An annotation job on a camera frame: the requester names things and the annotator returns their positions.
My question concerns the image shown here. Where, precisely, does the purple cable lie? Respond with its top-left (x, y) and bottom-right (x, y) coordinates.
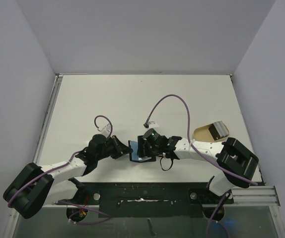
top-left (143, 94), bottom-right (259, 186)
top-left (7, 115), bottom-right (113, 226)

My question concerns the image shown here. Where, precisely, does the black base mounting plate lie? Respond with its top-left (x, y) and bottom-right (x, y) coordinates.
top-left (67, 182), bottom-right (221, 218)

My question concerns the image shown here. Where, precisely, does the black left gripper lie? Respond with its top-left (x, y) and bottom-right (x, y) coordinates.
top-left (96, 135), bottom-right (133, 161)

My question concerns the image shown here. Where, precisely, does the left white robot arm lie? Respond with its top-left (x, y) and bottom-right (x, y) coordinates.
top-left (3, 134), bottom-right (133, 219)

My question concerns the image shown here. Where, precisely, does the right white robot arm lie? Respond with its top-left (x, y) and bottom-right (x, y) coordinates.
top-left (138, 128), bottom-right (259, 203)

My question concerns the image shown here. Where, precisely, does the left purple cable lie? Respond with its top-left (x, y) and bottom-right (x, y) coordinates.
top-left (7, 115), bottom-right (113, 226)

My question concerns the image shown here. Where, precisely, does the beige card tray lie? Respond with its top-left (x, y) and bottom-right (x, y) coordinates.
top-left (193, 124), bottom-right (227, 142)

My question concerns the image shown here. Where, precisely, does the black looped wrist cable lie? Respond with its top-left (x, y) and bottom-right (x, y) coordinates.
top-left (159, 156), bottom-right (175, 172)

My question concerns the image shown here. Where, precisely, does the aluminium rail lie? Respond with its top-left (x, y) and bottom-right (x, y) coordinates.
top-left (229, 186), bottom-right (281, 207)
top-left (33, 74), bottom-right (63, 163)

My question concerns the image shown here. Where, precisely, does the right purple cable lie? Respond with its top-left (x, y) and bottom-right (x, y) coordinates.
top-left (143, 94), bottom-right (259, 186)

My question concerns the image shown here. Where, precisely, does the left aluminium rail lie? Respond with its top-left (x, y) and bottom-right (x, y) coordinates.
top-left (33, 74), bottom-right (63, 163)

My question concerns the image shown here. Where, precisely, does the black leather card holder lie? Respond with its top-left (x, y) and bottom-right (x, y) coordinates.
top-left (128, 140), bottom-right (156, 163)

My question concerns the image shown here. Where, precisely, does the right aluminium rail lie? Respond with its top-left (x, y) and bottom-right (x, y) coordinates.
top-left (229, 186), bottom-right (281, 207)

